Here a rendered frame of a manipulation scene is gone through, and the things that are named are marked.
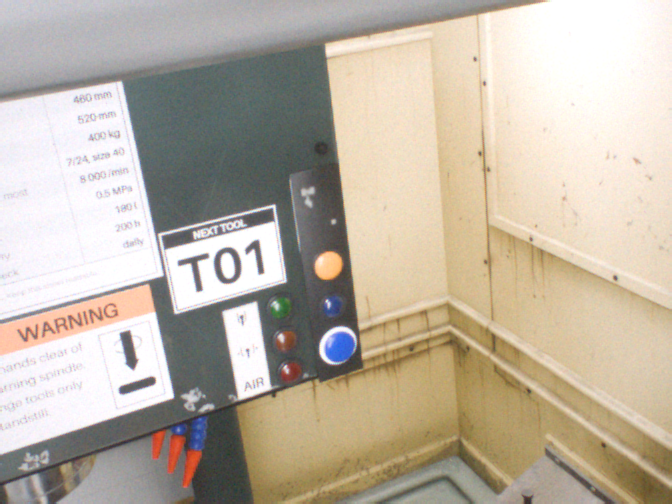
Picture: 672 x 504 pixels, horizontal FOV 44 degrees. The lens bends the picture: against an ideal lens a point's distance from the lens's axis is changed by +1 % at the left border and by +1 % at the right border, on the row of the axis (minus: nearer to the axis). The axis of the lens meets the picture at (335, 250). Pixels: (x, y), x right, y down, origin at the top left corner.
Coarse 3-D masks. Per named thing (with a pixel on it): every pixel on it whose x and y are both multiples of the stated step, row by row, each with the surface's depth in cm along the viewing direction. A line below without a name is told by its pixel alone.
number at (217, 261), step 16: (224, 240) 68; (240, 240) 69; (256, 240) 69; (224, 256) 68; (240, 256) 69; (256, 256) 70; (272, 256) 70; (224, 272) 69; (240, 272) 69; (256, 272) 70; (272, 272) 71; (224, 288) 69
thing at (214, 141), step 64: (256, 64) 65; (320, 64) 67; (192, 128) 64; (256, 128) 66; (320, 128) 69; (192, 192) 66; (256, 192) 68; (0, 320) 63; (192, 320) 69; (192, 384) 71; (64, 448) 68
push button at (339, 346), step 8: (336, 336) 74; (344, 336) 75; (352, 336) 75; (328, 344) 74; (336, 344) 75; (344, 344) 75; (352, 344) 75; (328, 352) 75; (336, 352) 75; (344, 352) 75; (352, 352) 76; (336, 360) 75; (344, 360) 76
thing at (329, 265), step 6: (330, 252) 72; (324, 258) 72; (330, 258) 72; (336, 258) 72; (318, 264) 72; (324, 264) 72; (330, 264) 72; (336, 264) 72; (342, 264) 73; (318, 270) 72; (324, 270) 72; (330, 270) 72; (336, 270) 72; (324, 276) 72; (330, 276) 72; (336, 276) 73
